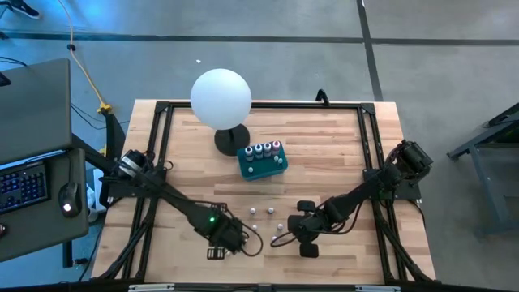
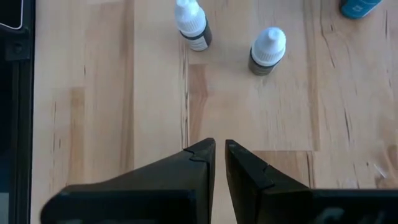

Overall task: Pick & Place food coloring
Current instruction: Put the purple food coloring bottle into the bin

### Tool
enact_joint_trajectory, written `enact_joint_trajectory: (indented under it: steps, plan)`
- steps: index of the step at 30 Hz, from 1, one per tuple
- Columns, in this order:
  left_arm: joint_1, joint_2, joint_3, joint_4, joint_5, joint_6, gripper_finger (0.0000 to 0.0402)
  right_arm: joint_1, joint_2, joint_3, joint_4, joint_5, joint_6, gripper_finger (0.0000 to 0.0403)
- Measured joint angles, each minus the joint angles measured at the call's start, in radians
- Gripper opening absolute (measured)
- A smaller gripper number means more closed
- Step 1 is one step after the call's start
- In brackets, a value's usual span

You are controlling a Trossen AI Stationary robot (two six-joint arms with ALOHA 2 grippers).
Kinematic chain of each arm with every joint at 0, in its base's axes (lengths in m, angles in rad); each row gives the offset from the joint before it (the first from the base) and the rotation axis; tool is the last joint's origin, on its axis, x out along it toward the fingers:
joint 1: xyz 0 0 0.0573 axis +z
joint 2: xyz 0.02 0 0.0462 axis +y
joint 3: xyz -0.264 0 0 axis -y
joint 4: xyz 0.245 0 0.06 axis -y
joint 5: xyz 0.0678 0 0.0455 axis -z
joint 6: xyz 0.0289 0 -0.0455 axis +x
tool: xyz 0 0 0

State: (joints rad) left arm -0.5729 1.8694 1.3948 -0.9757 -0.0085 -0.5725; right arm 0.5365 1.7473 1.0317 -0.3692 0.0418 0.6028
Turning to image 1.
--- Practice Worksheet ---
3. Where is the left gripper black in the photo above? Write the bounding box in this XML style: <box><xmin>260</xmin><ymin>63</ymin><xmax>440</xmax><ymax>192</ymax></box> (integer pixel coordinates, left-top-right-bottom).
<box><xmin>205</xmin><ymin>217</ymin><xmax>251</xmax><ymax>261</ymax></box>

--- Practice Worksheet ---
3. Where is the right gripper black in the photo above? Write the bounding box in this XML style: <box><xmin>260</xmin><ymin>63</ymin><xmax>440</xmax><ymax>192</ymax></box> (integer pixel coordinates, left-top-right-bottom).
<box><xmin>286</xmin><ymin>200</ymin><xmax>322</xmax><ymax>259</ymax></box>

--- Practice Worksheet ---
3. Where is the teal plastic bin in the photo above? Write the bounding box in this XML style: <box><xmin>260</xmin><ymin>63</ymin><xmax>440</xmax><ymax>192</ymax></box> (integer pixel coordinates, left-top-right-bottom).
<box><xmin>236</xmin><ymin>140</ymin><xmax>290</xmax><ymax>182</ymax></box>

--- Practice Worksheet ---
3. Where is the black curved hook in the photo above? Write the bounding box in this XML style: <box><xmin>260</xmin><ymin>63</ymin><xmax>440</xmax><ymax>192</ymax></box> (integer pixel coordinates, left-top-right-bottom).
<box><xmin>315</xmin><ymin>88</ymin><xmax>331</xmax><ymax>107</ymax></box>

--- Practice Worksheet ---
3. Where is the white globe lamp black base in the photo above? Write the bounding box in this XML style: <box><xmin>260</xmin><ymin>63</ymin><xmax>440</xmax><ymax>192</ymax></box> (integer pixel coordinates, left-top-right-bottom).
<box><xmin>190</xmin><ymin>68</ymin><xmax>253</xmax><ymax>157</ymax></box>

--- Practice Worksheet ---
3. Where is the black computer mouse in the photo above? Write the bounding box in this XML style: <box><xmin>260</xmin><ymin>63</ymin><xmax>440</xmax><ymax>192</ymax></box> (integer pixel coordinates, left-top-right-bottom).
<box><xmin>58</xmin><ymin>182</ymin><xmax>84</xmax><ymax>219</ymax></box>

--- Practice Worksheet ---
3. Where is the dark grey desk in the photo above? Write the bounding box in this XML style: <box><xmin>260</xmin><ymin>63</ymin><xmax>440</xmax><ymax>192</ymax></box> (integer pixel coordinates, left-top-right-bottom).
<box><xmin>0</xmin><ymin>148</ymin><xmax>89</xmax><ymax>268</ymax></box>

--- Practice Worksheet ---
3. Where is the dark grey metal table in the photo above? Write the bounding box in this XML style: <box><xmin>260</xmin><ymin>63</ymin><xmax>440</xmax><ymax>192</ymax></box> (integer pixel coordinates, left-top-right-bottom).
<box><xmin>447</xmin><ymin>102</ymin><xmax>519</xmax><ymax>238</ymax></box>

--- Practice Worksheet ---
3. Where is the backlit black keyboard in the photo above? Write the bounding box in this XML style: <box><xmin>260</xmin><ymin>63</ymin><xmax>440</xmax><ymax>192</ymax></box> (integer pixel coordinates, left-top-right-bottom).
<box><xmin>0</xmin><ymin>161</ymin><xmax>52</xmax><ymax>215</ymax></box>

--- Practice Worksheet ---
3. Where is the person's shoe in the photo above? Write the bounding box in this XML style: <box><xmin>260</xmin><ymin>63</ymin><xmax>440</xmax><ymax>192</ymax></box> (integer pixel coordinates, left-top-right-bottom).
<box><xmin>7</xmin><ymin>0</ymin><xmax>41</xmax><ymax>19</ymax></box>

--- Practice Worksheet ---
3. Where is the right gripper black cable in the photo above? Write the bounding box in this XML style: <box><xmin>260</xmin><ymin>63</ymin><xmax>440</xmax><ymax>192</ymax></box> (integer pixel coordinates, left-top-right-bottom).
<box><xmin>270</xmin><ymin>230</ymin><xmax>295</xmax><ymax>248</ymax></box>

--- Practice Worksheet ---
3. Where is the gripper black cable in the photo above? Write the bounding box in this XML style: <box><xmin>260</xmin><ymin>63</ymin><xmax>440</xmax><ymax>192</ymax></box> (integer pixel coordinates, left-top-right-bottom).
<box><xmin>270</xmin><ymin>230</ymin><xmax>295</xmax><ymax>248</ymax></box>
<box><xmin>242</xmin><ymin>230</ymin><xmax>264</xmax><ymax>258</ymax></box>

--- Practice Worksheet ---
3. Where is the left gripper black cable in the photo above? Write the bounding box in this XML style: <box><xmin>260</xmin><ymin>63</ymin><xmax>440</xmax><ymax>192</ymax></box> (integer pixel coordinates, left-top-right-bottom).
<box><xmin>242</xmin><ymin>230</ymin><xmax>264</xmax><ymax>258</ymax></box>

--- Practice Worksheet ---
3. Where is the silver metal bracket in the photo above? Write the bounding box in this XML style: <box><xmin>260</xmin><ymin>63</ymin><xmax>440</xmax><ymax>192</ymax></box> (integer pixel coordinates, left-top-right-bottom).
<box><xmin>128</xmin><ymin>283</ymin><xmax>176</xmax><ymax>292</ymax></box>
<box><xmin>354</xmin><ymin>285</ymin><xmax>401</xmax><ymax>292</ymax></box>

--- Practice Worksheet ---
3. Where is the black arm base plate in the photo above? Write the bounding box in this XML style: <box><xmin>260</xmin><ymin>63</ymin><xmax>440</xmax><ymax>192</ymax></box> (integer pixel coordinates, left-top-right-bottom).
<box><xmin>363</xmin><ymin>168</ymin><xmax>422</xmax><ymax>203</ymax></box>

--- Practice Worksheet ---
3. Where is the black aluminium table frame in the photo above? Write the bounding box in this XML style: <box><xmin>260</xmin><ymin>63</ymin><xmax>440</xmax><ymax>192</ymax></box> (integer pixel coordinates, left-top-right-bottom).
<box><xmin>92</xmin><ymin>100</ymin><xmax>438</xmax><ymax>285</ymax></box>

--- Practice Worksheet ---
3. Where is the yellow extension cable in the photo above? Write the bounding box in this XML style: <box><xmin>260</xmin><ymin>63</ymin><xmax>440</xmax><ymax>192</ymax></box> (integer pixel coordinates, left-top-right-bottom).
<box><xmin>56</xmin><ymin>0</ymin><xmax>113</xmax><ymax>115</ymax></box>

